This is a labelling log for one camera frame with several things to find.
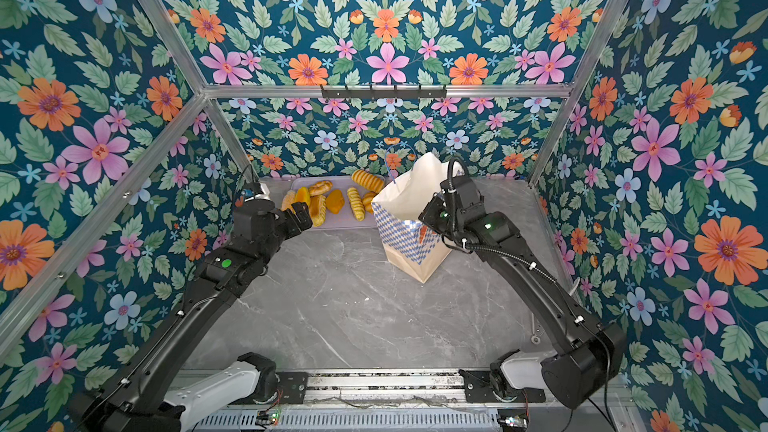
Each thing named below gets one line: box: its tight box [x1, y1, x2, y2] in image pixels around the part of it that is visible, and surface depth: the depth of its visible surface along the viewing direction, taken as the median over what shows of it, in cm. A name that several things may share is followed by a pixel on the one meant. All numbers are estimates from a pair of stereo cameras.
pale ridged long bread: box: [347, 187, 365, 221], surface depth 107 cm
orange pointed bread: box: [326, 189, 345, 215], surface depth 112 cm
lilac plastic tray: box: [289, 176, 378, 229], surface depth 110 cm
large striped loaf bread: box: [351, 169, 385, 194], surface depth 117 cm
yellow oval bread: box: [292, 186, 311, 206], surface depth 110 cm
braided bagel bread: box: [308, 180, 333, 197], surface depth 113 cm
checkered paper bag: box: [372, 152, 464, 284], surface depth 86 cm
